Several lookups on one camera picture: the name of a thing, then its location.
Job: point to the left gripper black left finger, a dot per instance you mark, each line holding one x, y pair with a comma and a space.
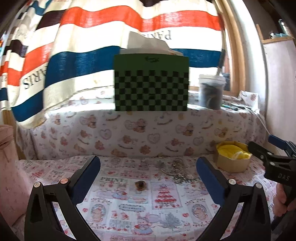
41, 222

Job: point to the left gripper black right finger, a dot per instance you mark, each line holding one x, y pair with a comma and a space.
254, 220

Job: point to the small brown bead jewelry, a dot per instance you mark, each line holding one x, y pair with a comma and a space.
141, 185

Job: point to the person's right hand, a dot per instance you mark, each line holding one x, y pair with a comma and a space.
279, 200

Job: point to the hexagonal cardboard box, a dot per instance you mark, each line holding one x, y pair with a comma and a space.
229, 165

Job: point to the yellow cloth pouch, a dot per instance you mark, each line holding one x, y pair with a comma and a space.
233, 152

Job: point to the christmas print bed cover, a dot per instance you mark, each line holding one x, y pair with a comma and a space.
175, 206

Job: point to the plastic tub with dark contents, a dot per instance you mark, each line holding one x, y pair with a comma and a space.
211, 91

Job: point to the teddy bear print sheet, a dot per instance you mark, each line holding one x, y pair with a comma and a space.
88, 124

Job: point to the striped sock in tub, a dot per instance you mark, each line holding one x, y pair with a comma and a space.
221, 62

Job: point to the green checkered tissue box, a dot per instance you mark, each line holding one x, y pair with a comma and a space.
151, 82

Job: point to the striped Paris curtain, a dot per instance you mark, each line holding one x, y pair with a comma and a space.
56, 49

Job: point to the white tissue paper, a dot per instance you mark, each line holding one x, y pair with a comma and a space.
138, 44

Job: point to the wooden window frame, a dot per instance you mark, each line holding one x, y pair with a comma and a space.
232, 42

